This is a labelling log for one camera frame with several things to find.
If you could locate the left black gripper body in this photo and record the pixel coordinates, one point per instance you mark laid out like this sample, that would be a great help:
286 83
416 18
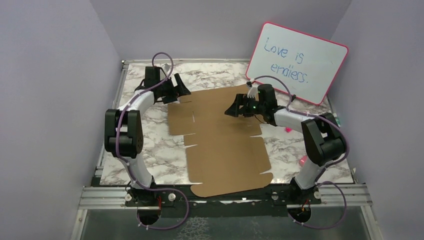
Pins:
166 88

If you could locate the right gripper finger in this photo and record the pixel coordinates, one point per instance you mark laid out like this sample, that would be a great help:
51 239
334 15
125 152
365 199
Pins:
236 110
241 100

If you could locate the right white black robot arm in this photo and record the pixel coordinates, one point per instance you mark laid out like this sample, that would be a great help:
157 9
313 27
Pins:
322 138

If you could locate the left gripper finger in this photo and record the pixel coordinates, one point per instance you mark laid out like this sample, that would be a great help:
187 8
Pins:
180 87
170 96

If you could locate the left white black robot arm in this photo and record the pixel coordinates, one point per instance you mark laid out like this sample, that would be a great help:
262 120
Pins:
123 130

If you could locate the brown cardboard box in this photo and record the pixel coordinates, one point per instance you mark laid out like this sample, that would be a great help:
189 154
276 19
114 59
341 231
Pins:
224 154

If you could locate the pink eraser block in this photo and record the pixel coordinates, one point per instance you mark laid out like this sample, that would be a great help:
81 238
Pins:
302 161

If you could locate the pink framed whiteboard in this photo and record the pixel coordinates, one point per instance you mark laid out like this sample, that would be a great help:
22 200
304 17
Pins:
296 62

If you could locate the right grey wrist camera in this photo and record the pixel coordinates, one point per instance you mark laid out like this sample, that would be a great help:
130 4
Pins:
252 92

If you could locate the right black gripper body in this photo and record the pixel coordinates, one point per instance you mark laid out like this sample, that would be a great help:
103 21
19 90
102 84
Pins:
254 107

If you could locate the aluminium table frame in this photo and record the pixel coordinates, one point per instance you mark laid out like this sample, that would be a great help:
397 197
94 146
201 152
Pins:
106 216

